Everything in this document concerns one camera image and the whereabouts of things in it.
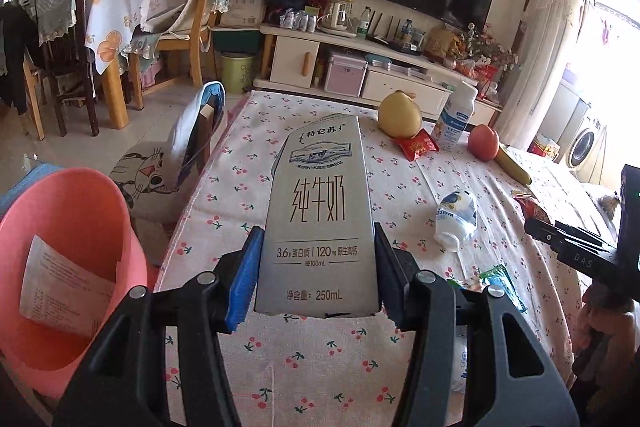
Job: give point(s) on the grey printed foil packet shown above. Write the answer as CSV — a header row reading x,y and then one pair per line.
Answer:
x,y
61,294

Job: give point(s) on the white Magicday yogurt pouch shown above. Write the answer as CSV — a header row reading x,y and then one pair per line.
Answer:
x,y
455,220

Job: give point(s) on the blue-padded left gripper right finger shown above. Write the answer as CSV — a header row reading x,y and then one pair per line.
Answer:
x,y
510,379

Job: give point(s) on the green waste bin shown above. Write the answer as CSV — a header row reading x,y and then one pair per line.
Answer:
x,y
238,72

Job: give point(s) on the pink storage box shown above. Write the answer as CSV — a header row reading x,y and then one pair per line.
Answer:
x,y
345,74

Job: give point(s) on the blue rabbit snack bag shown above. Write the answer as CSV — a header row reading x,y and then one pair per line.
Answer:
x,y
495,276

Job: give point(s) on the dark wooden chair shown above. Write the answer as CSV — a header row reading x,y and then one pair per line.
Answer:
x,y
62,37

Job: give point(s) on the pink plastic trash basin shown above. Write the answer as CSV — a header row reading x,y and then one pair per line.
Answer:
x,y
68,256

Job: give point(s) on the light wooden chair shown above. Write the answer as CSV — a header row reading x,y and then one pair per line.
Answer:
x,y
189,32

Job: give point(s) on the red snack wrapper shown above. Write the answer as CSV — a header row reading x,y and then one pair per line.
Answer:
x,y
417,146

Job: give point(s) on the person's right hand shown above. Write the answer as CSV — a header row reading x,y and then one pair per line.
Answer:
x,y
605,337

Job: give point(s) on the white TV cabinet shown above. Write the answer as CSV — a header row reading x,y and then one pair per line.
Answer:
x,y
296,61

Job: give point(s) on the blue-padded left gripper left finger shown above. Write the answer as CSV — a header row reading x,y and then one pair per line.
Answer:
x,y
121,381

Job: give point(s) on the yellow banana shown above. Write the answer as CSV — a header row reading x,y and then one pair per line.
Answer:
x,y
511,167

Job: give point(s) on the electric glass kettle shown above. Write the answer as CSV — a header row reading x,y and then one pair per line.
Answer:
x,y
337,19

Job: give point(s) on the red apple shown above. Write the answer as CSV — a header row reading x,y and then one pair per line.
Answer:
x,y
483,143

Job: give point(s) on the white washing machine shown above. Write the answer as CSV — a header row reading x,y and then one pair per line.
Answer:
x,y
584,154

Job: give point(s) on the orange print dining tablecloth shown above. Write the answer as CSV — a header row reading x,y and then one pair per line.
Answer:
x,y
109,28

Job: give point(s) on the white milk carton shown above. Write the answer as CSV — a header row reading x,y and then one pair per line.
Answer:
x,y
318,256

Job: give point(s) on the white blue yogurt bottle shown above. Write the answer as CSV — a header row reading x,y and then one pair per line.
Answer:
x,y
454,116

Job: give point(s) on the white lace curtain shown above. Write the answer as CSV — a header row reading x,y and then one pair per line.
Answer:
x,y
551,30

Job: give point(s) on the yellow pear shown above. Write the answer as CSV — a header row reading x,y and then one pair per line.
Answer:
x,y
399,116

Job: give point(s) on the cat print stool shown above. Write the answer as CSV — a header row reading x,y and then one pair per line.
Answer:
x,y
142,176

